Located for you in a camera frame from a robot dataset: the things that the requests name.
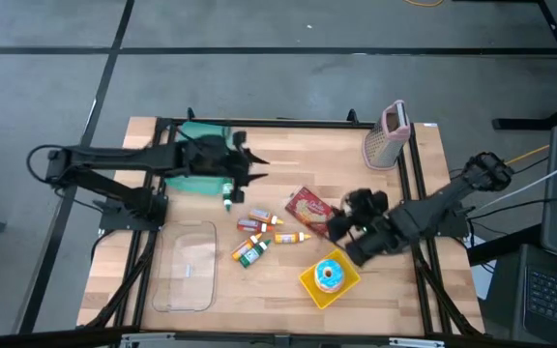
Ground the blue frosted toy donut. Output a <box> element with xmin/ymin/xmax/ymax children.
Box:
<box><xmin>313</xmin><ymin>258</ymin><xmax>345</xmax><ymax>295</ymax></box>

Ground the yellow cable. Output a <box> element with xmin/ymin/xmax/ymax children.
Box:
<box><xmin>504</xmin><ymin>126</ymin><xmax>557</xmax><ymax>166</ymax></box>
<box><xmin>403</xmin><ymin>0</ymin><xmax>447</xmax><ymax>9</ymax></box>

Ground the green food colouring bottle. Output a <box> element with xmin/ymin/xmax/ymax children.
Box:
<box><xmin>221</xmin><ymin>181</ymin><xmax>235</xmax><ymax>213</ymax></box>
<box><xmin>238</xmin><ymin>239</ymin><xmax>273</xmax><ymax>270</ymax></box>

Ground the red food colouring bottle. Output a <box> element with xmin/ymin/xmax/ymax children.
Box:
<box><xmin>236</xmin><ymin>217</ymin><xmax>276</xmax><ymax>234</ymax></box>

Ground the teal plastic bin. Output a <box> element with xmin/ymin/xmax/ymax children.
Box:
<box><xmin>164</xmin><ymin>120</ymin><xmax>234</xmax><ymax>197</ymax></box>

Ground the black aluminium table frame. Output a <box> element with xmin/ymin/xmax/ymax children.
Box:
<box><xmin>77</xmin><ymin>108</ymin><xmax>485</xmax><ymax>339</ymax></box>

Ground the dark grey open laptop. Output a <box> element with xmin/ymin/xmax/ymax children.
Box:
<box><xmin>510</xmin><ymin>125</ymin><xmax>557</xmax><ymax>347</ymax></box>

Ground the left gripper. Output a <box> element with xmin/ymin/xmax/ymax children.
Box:
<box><xmin>181</xmin><ymin>130</ymin><xmax>271</xmax><ymax>204</ymax></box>

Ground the red popcorn package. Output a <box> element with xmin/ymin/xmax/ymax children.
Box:
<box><xmin>284</xmin><ymin>186</ymin><xmax>337</xmax><ymax>238</ymax></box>

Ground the black cable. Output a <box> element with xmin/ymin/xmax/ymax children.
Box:
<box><xmin>469</xmin><ymin>196</ymin><xmax>544</xmax><ymax>221</ymax></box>

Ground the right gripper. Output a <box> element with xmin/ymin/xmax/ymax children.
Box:
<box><xmin>327</xmin><ymin>188</ymin><xmax>408</xmax><ymax>268</ymax></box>

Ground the grey metal mounting bar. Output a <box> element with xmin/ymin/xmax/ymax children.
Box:
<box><xmin>118</xmin><ymin>332</ymin><xmax>447</xmax><ymax>348</ymax></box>

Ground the white cable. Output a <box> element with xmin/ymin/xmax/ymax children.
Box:
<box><xmin>475</xmin><ymin>152</ymin><xmax>557</xmax><ymax>214</ymax></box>

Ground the black stand foot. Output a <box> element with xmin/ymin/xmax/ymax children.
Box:
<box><xmin>466</xmin><ymin>223</ymin><xmax>544</xmax><ymax>266</ymax></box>

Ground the yellow plastic basket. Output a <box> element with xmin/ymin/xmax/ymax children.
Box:
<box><xmin>298</xmin><ymin>247</ymin><xmax>363</xmax><ymax>310</ymax></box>

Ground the clear plastic bin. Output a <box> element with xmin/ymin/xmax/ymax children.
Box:
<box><xmin>151</xmin><ymin>219</ymin><xmax>219</xmax><ymax>313</ymax></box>

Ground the orange food colouring bottle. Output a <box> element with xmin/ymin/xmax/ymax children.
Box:
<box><xmin>248</xmin><ymin>208</ymin><xmax>285</xmax><ymax>226</ymax></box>
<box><xmin>230</xmin><ymin>233</ymin><xmax>264</xmax><ymax>262</ymax></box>

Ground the black desk leg frame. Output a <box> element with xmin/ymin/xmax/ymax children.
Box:
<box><xmin>490</xmin><ymin>0</ymin><xmax>557</xmax><ymax>132</ymax></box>

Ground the yellow food colouring bottle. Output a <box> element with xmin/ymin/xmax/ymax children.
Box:
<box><xmin>274</xmin><ymin>231</ymin><xmax>312</xmax><ymax>245</ymax></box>

